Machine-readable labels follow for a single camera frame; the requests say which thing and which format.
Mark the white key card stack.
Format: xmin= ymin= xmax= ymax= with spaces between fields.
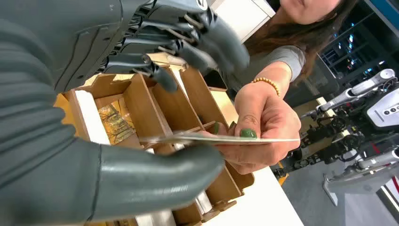
xmin=134 ymin=210 xmax=177 ymax=226
xmin=195 ymin=190 xmax=213 ymax=216
xmin=74 ymin=90 xmax=111 ymax=145

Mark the beaded bracelet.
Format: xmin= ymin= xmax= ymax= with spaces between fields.
xmin=251 ymin=77 xmax=281 ymax=97

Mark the white humanoid robot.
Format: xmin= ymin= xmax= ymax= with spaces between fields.
xmin=301 ymin=68 xmax=399 ymax=188

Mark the yellow printed packet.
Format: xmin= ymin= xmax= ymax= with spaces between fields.
xmin=98 ymin=99 xmax=137 ymax=145

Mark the person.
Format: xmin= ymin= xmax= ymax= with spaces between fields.
xmin=199 ymin=0 xmax=359 ymax=175

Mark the white shelf box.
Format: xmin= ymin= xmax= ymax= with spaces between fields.
xmin=212 ymin=0 xmax=277 ymax=44

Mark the white ID card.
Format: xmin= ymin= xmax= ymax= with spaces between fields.
xmin=138 ymin=132 xmax=301 ymax=145

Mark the cardboard divider box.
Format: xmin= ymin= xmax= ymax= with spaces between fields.
xmin=54 ymin=51 xmax=255 ymax=226

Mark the black smartphone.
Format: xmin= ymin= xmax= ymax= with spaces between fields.
xmin=202 ymin=70 xmax=228 ymax=91

